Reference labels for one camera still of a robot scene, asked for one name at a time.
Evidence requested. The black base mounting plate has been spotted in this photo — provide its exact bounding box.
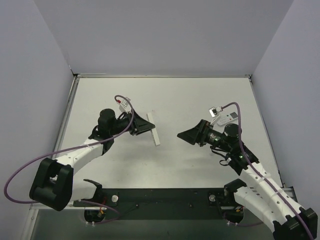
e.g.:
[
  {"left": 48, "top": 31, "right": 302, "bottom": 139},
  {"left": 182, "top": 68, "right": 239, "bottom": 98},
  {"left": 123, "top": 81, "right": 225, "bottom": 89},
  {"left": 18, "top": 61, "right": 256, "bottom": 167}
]
[{"left": 72, "top": 187, "right": 253, "bottom": 221}]

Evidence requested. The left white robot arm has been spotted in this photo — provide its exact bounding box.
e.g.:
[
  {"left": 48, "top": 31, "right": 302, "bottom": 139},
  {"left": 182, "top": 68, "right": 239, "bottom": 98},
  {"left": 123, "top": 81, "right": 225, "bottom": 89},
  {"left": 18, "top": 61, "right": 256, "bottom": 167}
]
[{"left": 29, "top": 108, "right": 156, "bottom": 211}]

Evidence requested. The slim white remote control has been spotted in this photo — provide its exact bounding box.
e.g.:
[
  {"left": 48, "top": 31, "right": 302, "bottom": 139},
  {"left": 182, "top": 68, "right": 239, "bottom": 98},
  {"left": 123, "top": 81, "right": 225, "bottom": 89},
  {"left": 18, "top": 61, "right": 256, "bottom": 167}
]
[{"left": 146, "top": 112, "right": 161, "bottom": 147}]

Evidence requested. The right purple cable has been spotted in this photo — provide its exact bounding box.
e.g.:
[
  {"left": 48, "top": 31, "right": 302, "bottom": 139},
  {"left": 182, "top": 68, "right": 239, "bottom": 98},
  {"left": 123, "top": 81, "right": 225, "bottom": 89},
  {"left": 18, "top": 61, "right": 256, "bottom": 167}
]
[{"left": 221, "top": 101, "right": 315, "bottom": 240}]

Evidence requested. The wide white remote with display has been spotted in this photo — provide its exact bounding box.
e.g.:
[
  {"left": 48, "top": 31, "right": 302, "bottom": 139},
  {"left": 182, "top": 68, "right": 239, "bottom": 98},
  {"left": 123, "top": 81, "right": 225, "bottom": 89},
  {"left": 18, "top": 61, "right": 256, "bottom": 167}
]
[{"left": 217, "top": 112, "right": 238, "bottom": 127}]

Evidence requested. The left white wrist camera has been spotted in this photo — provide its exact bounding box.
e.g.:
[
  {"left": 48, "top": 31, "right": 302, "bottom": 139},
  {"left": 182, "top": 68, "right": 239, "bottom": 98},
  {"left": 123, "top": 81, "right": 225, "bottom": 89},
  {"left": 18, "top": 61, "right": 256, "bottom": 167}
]
[{"left": 116, "top": 97, "right": 131, "bottom": 113}]

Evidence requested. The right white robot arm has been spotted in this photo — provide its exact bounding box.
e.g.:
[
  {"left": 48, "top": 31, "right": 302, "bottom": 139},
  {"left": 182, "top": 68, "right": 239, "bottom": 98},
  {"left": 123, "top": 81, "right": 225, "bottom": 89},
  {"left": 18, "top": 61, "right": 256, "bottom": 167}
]
[{"left": 177, "top": 119, "right": 318, "bottom": 240}]

